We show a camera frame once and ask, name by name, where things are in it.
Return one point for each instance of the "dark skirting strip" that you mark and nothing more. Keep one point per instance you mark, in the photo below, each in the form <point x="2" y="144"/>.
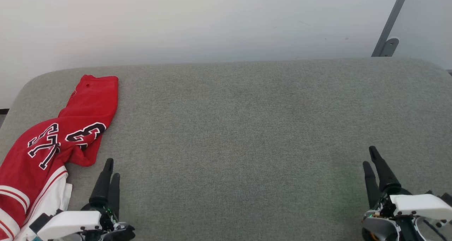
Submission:
<point x="3" y="111"/>

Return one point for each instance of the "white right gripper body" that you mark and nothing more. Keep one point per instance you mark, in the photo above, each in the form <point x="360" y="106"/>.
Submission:
<point x="420" y="204"/>

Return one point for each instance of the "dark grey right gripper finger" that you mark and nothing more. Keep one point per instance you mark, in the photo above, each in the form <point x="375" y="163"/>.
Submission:
<point x="370" y="188"/>
<point x="386" y="179"/>

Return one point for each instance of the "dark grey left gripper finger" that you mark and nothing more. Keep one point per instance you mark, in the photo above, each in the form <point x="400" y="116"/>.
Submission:
<point x="101" y="188"/>
<point x="114" y="195"/>

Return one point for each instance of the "grey metal pole bracket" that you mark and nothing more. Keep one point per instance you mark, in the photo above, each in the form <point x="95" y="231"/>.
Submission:
<point x="390" y="47"/>

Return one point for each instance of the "red and white sports jersey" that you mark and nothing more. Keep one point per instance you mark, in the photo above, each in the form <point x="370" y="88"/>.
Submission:
<point x="35" y="170"/>

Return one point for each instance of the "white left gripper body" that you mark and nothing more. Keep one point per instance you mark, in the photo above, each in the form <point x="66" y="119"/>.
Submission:
<point x="70" y="224"/>

